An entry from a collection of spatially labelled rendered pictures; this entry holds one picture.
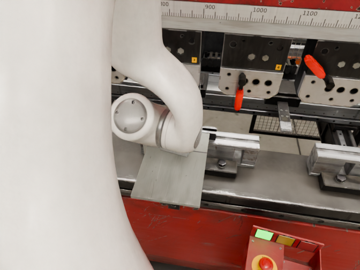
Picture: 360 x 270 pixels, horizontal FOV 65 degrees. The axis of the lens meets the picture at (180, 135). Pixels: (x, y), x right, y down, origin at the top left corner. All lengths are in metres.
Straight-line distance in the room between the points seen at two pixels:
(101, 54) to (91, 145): 0.05
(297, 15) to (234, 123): 1.84
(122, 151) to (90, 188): 0.87
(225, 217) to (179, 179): 0.31
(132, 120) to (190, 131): 0.10
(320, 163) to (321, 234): 0.25
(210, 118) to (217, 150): 1.54
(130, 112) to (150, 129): 0.04
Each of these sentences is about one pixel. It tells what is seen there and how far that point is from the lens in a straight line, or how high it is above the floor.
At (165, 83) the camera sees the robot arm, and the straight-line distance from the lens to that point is 0.43.
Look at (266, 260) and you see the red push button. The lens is 0.91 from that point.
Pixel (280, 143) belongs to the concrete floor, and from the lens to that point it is 2.38.
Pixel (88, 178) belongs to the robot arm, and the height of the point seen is 1.50.
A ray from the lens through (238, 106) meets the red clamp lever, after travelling 0.74.
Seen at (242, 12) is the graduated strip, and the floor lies 1.39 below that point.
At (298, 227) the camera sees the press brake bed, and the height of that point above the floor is 0.74.
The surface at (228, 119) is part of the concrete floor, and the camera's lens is 2.48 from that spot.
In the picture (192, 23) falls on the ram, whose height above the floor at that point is 1.36.
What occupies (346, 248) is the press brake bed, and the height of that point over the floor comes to 0.65.
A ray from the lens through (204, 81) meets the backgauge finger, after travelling 1.08.
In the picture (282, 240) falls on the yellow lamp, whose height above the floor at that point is 0.81.
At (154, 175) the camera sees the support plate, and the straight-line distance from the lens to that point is 0.79.
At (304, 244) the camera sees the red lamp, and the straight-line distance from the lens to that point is 0.96.
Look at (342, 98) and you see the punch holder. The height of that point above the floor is 1.20.
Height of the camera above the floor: 1.63
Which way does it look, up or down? 45 degrees down
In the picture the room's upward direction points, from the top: straight up
